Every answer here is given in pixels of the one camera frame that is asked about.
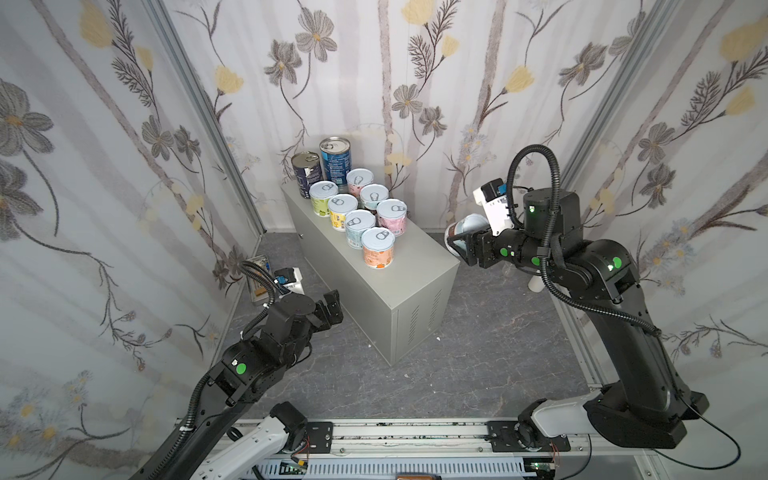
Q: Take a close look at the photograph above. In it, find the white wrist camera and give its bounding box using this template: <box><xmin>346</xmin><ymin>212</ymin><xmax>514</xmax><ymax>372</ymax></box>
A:
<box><xmin>273</xmin><ymin>267</ymin><xmax>304</xmax><ymax>294</ymax></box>
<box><xmin>473</xmin><ymin>178</ymin><xmax>513</xmax><ymax>235</ymax></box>

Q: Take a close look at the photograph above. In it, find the white brown label can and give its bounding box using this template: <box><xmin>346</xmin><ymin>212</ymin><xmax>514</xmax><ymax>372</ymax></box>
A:
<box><xmin>360</xmin><ymin>184</ymin><xmax>389</xmax><ymax>212</ymax></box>

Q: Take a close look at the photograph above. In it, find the pink orange label can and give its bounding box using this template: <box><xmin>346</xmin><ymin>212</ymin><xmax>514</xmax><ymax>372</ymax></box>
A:
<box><xmin>376</xmin><ymin>199</ymin><xmax>407</xmax><ymax>237</ymax></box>

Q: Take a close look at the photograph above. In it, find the grey metal cabinet counter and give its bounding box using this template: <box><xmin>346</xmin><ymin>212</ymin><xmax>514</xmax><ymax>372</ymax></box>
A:
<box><xmin>282</xmin><ymin>184</ymin><xmax>459</xmax><ymax>365</ymax></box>

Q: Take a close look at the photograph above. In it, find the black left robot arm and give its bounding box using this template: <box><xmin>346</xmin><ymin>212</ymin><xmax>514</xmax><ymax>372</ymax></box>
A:
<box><xmin>133</xmin><ymin>260</ymin><xmax>343</xmax><ymax>479</ymax></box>

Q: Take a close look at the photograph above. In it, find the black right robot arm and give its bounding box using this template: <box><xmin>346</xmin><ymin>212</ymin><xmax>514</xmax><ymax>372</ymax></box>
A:
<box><xmin>445</xmin><ymin>144</ymin><xmax>709</xmax><ymax>457</ymax></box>

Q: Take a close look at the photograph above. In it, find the dark navy tall can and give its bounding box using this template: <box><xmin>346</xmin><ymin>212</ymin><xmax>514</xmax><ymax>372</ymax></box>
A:
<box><xmin>291</xmin><ymin>151</ymin><xmax>323</xmax><ymax>199</ymax></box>

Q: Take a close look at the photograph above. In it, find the white plastic bottle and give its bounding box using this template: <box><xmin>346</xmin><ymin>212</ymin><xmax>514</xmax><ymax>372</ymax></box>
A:
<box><xmin>527</xmin><ymin>276</ymin><xmax>545</xmax><ymax>293</ymax></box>

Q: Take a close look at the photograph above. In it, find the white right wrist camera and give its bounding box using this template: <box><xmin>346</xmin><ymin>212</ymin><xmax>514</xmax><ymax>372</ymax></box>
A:
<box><xmin>473</xmin><ymin>178</ymin><xmax>513</xmax><ymax>235</ymax></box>

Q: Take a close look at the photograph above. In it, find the green label can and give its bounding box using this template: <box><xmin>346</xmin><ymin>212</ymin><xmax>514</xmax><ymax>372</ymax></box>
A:
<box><xmin>309</xmin><ymin>181</ymin><xmax>339</xmax><ymax>217</ymax></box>

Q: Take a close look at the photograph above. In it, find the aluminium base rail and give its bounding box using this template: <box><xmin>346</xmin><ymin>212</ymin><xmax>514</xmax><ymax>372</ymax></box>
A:
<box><xmin>157</xmin><ymin>418</ymin><xmax>672</xmax><ymax>480</ymax></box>

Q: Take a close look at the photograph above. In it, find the teal label can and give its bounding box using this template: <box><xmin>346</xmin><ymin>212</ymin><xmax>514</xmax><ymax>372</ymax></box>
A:
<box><xmin>345</xmin><ymin>209</ymin><xmax>376</xmax><ymax>250</ymax></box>

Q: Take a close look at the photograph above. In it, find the blue label tall can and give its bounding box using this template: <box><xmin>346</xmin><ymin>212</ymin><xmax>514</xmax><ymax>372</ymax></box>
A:
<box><xmin>319</xmin><ymin>136</ymin><xmax>351</xmax><ymax>189</ymax></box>

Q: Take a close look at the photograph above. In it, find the yellow label can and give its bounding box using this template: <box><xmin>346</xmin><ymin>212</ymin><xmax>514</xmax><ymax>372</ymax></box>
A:
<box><xmin>327</xmin><ymin>194</ymin><xmax>359</xmax><ymax>232</ymax></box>

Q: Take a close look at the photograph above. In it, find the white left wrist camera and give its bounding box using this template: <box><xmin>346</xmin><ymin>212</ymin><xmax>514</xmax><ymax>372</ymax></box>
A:
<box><xmin>273</xmin><ymin>267</ymin><xmax>304</xmax><ymax>294</ymax></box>

